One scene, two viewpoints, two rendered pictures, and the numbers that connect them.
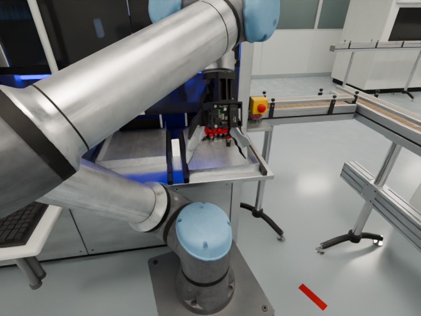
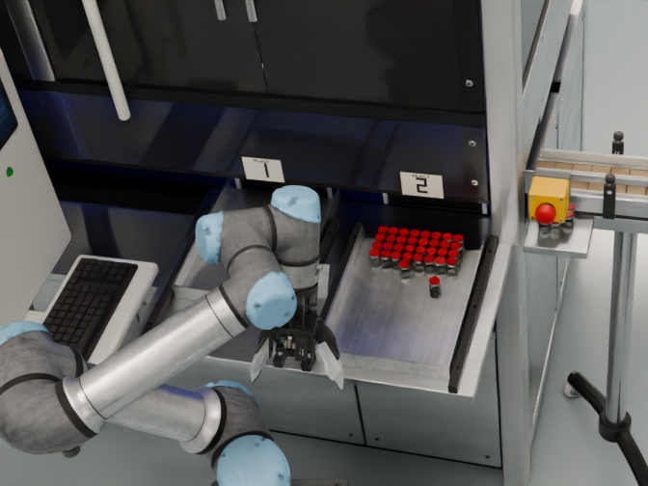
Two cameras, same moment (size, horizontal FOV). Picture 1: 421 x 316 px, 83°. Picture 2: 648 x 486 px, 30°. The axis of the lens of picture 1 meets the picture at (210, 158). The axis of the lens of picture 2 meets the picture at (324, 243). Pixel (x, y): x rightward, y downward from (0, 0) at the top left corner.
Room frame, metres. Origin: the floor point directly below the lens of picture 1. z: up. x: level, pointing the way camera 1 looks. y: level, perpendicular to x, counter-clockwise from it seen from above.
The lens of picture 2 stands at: (-0.56, -0.80, 2.63)
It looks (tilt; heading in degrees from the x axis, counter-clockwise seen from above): 43 degrees down; 33
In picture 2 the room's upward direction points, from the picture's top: 10 degrees counter-clockwise
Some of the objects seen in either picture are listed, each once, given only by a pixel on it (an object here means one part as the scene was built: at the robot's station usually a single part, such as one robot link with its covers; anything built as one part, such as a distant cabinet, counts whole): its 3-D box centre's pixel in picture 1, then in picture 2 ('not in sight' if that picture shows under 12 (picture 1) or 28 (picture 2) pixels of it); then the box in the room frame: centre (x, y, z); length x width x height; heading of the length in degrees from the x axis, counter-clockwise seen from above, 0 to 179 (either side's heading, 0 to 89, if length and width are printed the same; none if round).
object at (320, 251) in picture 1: (352, 240); not in sight; (1.08, -0.96, 0.07); 0.50 x 0.08 x 0.14; 99
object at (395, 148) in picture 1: (373, 196); not in sight; (1.08, -0.96, 0.46); 0.09 x 0.09 x 0.77; 9
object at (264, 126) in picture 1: (255, 124); (559, 229); (1.19, -0.24, 0.87); 0.14 x 0.13 x 0.02; 9
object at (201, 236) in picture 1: (202, 238); (255, 482); (0.36, 0.02, 0.96); 0.13 x 0.12 x 0.14; 48
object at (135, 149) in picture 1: (136, 142); (258, 241); (0.93, 0.33, 0.90); 0.34 x 0.26 x 0.04; 9
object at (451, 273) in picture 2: (213, 137); (413, 264); (0.96, -0.01, 0.91); 0.18 x 0.02 x 0.05; 99
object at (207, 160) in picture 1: (216, 148); (403, 298); (0.88, -0.03, 0.90); 0.34 x 0.26 x 0.04; 9
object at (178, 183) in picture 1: (176, 152); (328, 283); (0.89, 0.15, 0.87); 0.70 x 0.48 x 0.02; 99
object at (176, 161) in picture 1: (176, 153); (314, 298); (0.81, 0.14, 0.91); 0.14 x 0.03 x 0.06; 10
